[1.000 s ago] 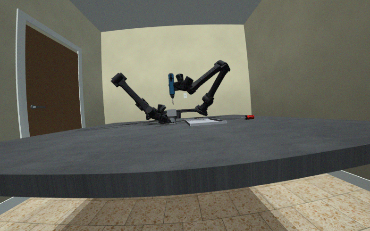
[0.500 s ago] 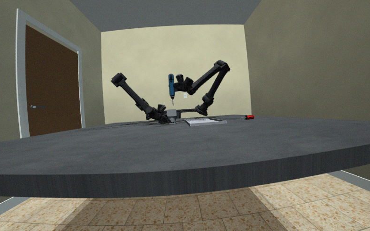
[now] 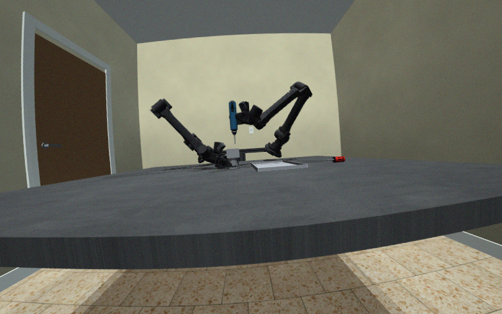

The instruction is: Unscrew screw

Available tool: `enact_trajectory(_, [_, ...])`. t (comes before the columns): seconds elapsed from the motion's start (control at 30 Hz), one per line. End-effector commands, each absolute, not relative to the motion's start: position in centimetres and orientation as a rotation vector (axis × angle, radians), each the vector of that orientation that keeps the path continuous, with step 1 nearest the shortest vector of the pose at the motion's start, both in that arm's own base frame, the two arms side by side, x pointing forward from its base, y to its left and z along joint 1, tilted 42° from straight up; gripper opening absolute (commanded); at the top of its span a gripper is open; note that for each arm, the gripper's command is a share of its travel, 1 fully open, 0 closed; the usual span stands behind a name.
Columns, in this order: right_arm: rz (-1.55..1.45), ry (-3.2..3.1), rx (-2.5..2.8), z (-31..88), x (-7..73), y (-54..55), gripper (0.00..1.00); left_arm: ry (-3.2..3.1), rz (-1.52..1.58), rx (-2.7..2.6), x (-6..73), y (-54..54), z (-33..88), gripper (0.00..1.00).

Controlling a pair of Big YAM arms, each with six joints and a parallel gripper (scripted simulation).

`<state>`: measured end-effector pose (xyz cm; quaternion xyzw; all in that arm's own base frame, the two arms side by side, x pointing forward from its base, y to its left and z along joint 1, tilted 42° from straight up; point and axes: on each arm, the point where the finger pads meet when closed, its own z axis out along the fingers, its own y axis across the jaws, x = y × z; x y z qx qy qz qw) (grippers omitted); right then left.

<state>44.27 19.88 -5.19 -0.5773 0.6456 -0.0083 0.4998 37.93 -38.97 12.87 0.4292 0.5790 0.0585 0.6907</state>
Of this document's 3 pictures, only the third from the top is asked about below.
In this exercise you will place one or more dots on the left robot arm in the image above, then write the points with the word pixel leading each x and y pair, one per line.
pixel 259 120

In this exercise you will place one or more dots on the white l-shaped bracket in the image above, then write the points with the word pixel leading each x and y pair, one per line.
pixel 232 153

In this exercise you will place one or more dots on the white shallow rectangular tray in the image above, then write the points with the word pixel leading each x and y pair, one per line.
pixel 277 165

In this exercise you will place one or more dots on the grey cylinder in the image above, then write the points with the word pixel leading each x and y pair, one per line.
pixel 235 163

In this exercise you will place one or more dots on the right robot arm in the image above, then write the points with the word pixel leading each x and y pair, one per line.
pixel 191 140

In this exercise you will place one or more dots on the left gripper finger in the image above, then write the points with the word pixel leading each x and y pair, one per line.
pixel 244 118

